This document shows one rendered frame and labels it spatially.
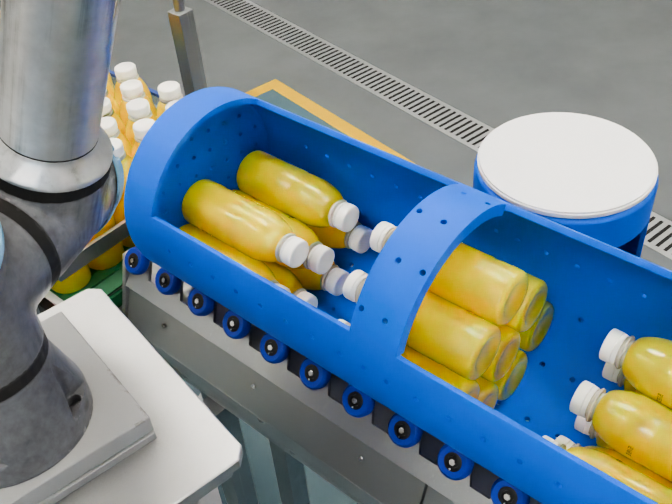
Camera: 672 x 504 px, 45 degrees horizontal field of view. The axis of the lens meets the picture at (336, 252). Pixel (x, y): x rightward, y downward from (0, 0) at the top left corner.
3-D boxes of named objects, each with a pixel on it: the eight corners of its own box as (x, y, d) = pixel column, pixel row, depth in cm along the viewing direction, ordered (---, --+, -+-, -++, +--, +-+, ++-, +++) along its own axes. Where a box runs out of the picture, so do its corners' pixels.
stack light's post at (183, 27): (252, 373, 235) (178, 16, 162) (242, 366, 237) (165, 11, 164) (261, 364, 237) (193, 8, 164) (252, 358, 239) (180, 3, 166)
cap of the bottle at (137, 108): (133, 106, 142) (131, 97, 140) (154, 107, 141) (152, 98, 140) (124, 118, 139) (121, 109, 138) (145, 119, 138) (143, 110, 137)
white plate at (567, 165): (441, 153, 132) (441, 159, 133) (573, 239, 114) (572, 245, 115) (560, 93, 143) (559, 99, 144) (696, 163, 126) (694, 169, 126)
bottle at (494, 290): (495, 307, 87) (366, 244, 96) (501, 338, 93) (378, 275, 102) (528, 260, 89) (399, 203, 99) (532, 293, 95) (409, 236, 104)
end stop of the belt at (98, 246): (60, 282, 127) (55, 268, 125) (57, 280, 128) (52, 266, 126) (241, 160, 149) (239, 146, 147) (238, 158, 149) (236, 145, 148)
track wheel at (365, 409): (374, 393, 103) (381, 392, 104) (346, 376, 105) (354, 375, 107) (361, 425, 103) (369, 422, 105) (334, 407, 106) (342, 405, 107)
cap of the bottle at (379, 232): (377, 243, 98) (365, 237, 99) (384, 261, 101) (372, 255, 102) (396, 219, 99) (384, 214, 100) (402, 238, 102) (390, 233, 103)
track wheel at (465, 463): (475, 455, 95) (481, 452, 97) (443, 436, 97) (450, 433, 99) (460, 489, 96) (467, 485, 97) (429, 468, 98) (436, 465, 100)
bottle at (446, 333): (472, 393, 92) (350, 324, 101) (504, 347, 94) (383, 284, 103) (466, 362, 86) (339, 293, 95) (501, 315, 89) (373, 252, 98)
